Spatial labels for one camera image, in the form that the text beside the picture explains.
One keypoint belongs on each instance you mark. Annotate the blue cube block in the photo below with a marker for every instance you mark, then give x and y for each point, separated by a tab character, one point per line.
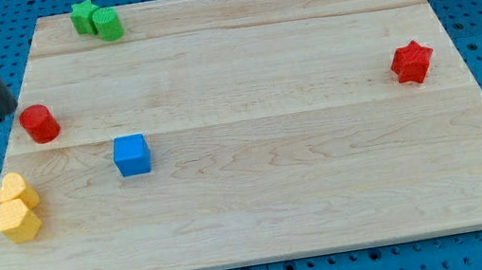
132	155

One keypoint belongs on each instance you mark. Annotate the green cylinder block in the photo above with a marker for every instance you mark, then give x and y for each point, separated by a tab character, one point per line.
107	24

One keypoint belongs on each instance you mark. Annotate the red star block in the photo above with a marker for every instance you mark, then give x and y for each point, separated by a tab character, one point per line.
411	62

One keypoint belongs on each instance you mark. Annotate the yellow heart block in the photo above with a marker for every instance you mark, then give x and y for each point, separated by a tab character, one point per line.
14	186

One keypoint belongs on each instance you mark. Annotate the red cylinder block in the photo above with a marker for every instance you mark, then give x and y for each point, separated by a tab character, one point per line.
39	123

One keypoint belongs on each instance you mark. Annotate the green star block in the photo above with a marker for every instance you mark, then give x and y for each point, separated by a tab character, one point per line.
81	17

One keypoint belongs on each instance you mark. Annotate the yellow hexagon block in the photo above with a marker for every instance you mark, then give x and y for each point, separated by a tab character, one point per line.
18	222

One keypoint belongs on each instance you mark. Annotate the wooden board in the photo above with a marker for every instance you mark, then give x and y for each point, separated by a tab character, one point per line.
277	130

